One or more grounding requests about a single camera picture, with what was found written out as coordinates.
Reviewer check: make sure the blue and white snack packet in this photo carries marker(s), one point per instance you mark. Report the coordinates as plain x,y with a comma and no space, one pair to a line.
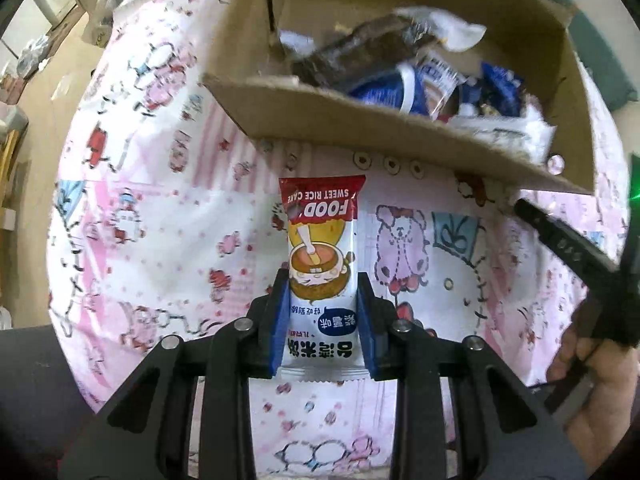
395,87

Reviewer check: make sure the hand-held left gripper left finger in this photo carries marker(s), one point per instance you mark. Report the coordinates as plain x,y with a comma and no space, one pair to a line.
280,325

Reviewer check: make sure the yellow wooden chair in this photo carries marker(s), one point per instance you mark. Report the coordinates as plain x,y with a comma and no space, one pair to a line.
7,170

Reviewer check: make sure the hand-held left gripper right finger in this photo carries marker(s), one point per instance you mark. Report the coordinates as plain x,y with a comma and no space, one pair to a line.
365,330

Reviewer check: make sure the pink cartoon printed bed sheet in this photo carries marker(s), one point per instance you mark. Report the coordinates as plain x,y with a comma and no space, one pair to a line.
175,200

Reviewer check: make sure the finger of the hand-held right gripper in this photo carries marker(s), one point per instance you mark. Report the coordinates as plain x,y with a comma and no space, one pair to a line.
565,242

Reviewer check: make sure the brown cardboard box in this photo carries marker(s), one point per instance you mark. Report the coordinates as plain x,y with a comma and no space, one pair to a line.
570,60

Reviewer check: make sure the dark brown snack packet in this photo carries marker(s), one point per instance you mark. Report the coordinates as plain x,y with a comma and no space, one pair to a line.
360,50

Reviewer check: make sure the white rice cake snack packet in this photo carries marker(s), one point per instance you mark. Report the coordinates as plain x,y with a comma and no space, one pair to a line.
322,260

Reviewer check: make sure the person's right hand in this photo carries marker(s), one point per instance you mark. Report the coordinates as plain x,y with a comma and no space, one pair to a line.
605,400

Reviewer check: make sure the teal bed cushion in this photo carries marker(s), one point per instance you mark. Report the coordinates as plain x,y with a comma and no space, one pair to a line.
605,60

